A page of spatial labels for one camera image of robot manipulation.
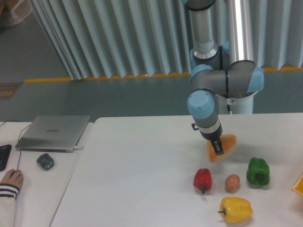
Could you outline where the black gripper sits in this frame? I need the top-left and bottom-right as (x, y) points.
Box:
(200, 127), (224, 156)

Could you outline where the triangular orange bread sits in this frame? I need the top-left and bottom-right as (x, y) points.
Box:
(206, 134), (237, 162)

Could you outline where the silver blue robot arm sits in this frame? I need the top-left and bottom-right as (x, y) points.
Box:
(182, 0), (264, 156)

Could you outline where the white striped sleeve forearm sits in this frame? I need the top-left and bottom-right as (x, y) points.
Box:
(0, 183), (19, 227)

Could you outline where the person's hand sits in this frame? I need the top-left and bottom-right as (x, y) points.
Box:
(0, 169), (24, 190)

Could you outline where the red bell pepper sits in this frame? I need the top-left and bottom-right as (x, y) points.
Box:
(193, 168), (212, 194)

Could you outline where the brown egg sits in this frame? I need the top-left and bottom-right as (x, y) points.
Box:
(225, 174), (240, 191)

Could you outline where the green bell pepper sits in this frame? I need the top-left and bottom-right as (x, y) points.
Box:
(246, 157), (270, 186)

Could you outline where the yellow bell pepper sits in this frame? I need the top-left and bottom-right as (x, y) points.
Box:
(218, 197), (253, 224)

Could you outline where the silver laptop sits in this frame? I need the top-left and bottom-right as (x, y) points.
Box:
(15, 115), (90, 152)

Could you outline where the white folding partition screen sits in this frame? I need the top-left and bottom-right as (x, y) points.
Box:
(30, 0), (303, 79)

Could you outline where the small dark grey case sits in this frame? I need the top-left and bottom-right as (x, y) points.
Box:
(36, 153), (54, 171)

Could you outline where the black keyboard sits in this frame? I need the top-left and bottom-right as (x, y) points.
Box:
(0, 144), (12, 171)

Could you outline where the cardboard box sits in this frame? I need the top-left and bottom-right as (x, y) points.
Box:
(0, 0), (32, 28)

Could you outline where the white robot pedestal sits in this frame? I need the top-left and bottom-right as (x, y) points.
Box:
(216, 92), (256, 114)

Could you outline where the black mouse cable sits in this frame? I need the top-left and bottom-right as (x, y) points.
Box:
(0, 120), (33, 171)

